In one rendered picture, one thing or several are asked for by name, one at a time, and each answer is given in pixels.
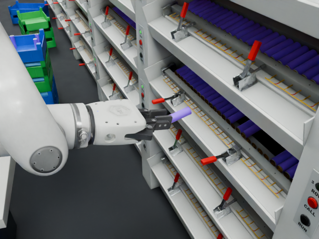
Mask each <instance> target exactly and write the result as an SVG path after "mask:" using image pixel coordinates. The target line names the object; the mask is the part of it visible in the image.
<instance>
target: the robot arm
mask: <svg viewBox="0 0 319 239"><path fill-rule="evenodd" d="M166 114H167V110H166V109H156V110H148V109H139V108H137V107H136V106H135V105H134V104H133V102H132V101H130V100H128V99H123V100H110V101H100V102H94V103H90V104H87V105H84V104H83V103H70V104H69V103H68V104H47V105H46V103H45V102H44V100H43V98H42V96H41V94H40V93H39V91H38V89H37V87H36V85H35V84H34V82H33V80H32V78H31V76H30V75H29V73H28V71H27V69H26V67H25V65H24V64H23V62H22V60H21V58H20V56H19V54H18V53H17V51H16V49H15V47H14V45H13V43H12V41H11V40H10V38H9V36H8V34H7V32H6V31H5V29H4V27H3V25H2V24H1V22H0V157H5V156H12V158H13V159H14V160H15V161H16V162H17V163H18V164H19V165H20V166H21V167H22V168H23V169H25V170H26V171H28V172H30V173H32V174H34V175H38V176H49V175H53V174H55V173H57V172H58V171H59V170H61V169H62V168H63V167H64V165H65V163H66V161H67V159H68V150H69V149H80V148H86V147H87V146H88V145H92V144H94V145H127V144H135V143H139V142H142V141H143V140H149V141H151V140H152V136H153V132H154V131H155V130H164V129H170V126H171V122H172V118H173V117H172V116H171V115H166ZM146 124H148V125H147V127H146V128H145V125H146Z"/></svg>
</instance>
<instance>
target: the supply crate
mask: <svg viewBox="0 0 319 239"><path fill-rule="evenodd" d="M38 35H39V39H40V43H36V46H37V49H35V45H34V41H33V39H34V38H35V34H32V35H20V36H14V38H15V41H16V45H17V49H16V51H17V53H18V54H19V56H20V58H21V60H22V62H23V63H27V62H37V61H44V60H45V54H46V47H47V42H46V37H45V33H44V29H39V34H38Z"/></svg>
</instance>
